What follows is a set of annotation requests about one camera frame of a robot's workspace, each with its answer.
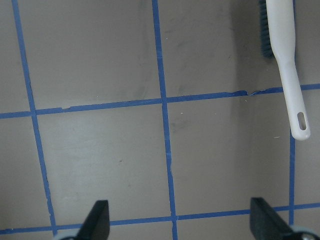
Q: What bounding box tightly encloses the beige hand brush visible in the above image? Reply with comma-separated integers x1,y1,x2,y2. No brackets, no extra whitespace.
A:
258,0,311,141

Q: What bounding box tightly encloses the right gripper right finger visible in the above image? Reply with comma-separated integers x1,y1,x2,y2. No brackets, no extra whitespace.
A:
249,197,310,240

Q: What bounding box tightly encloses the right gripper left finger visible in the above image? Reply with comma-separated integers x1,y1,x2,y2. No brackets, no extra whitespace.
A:
75,200,110,240

